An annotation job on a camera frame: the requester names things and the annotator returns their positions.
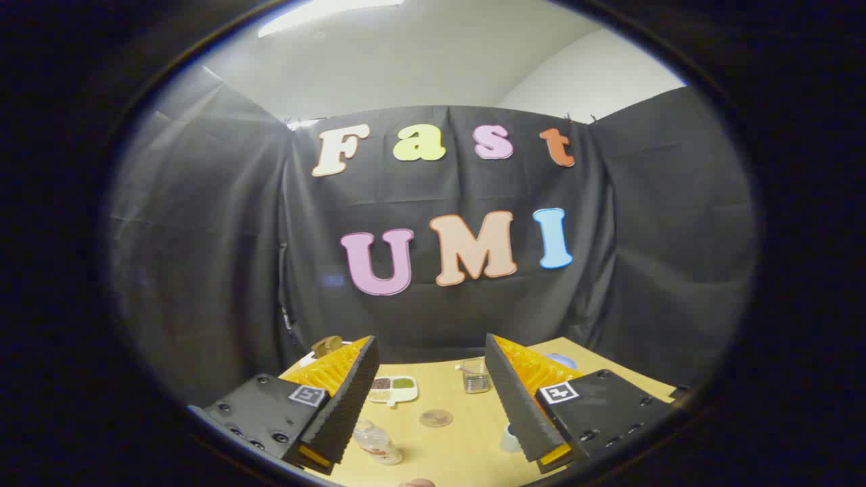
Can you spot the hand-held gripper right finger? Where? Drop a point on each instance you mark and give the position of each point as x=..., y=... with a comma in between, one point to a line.
x=517, y=406

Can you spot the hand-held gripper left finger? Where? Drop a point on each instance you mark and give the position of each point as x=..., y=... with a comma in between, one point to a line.
x=348, y=406

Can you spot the white cup with speckled inside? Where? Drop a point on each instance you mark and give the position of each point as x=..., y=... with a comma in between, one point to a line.
x=510, y=441

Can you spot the clear plastic juice bottle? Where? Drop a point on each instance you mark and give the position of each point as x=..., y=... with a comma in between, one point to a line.
x=377, y=443

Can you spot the round cork coaster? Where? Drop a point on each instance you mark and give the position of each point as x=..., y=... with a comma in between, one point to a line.
x=436, y=418

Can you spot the white divided dish with beans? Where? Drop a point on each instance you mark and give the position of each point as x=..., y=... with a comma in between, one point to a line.
x=392, y=390

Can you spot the white toaster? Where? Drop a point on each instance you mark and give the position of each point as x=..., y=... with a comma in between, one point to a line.
x=308, y=359

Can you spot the light blue plate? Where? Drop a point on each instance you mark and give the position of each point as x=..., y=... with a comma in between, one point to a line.
x=563, y=361

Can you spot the toasted bread slice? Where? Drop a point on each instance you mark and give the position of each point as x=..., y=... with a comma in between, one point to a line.
x=327, y=345

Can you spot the wooden table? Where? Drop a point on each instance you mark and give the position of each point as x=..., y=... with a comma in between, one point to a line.
x=453, y=450

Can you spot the black backdrop cloth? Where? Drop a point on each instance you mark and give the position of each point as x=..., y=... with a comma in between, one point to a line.
x=440, y=189

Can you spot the ceiling light panel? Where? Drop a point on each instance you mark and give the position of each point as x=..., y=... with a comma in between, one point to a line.
x=318, y=15

